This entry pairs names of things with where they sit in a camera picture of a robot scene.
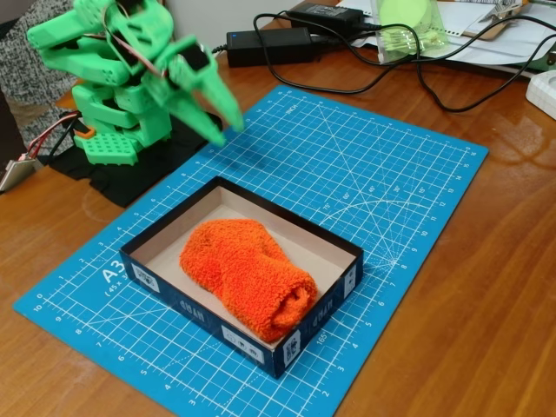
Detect green transparent plastic bag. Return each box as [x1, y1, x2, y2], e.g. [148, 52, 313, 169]
[374, 0, 450, 66]

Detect black looping power cable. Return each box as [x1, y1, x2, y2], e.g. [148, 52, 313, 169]
[253, 11, 420, 95]

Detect large black power adapter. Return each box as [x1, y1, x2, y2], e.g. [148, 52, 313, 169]
[225, 27, 317, 69]

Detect white paper sheets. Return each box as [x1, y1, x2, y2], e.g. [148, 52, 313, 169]
[336, 0, 556, 80]

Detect red and black wire bundle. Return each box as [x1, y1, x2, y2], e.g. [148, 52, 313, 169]
[24, 110, 83, 162]

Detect orange fluffy towel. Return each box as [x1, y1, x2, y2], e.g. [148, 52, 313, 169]
[178, 219, 320, 344]

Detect black thick mains cable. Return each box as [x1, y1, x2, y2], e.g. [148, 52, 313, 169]
[347, 15, 556, 67]

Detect white moulded foam block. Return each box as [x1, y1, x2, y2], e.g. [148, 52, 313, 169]
[525, 69, 556, 122]

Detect red white servo wire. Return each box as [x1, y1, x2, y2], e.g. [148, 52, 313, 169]
[101, 0, 169, 80]

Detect silver controller board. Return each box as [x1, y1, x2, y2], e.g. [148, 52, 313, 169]
[0, 158, 38, 195]

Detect metal clipboard clip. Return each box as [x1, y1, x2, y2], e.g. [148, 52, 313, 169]
[480, 1, 524, 23]

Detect dark blue cardboard box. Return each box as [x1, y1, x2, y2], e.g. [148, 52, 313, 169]
[119, 175, 365, 381]

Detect slim black power adapter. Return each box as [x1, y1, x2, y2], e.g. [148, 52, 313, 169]
[286, 2, 366, 27]

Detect black long power cable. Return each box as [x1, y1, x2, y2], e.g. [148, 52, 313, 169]
[415, 36, 556, 114]

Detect grey knitted fabric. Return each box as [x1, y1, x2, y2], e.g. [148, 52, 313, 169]
[0, 0, 88, 153]

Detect brown clipboard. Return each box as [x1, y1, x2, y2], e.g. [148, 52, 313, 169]
[461, 0, 532, 43]

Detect blue A3 cutting mat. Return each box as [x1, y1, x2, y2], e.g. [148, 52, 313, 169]
[12, 84, 490, 417]

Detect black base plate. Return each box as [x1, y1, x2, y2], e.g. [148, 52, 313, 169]
[47, 110, 223, 209]

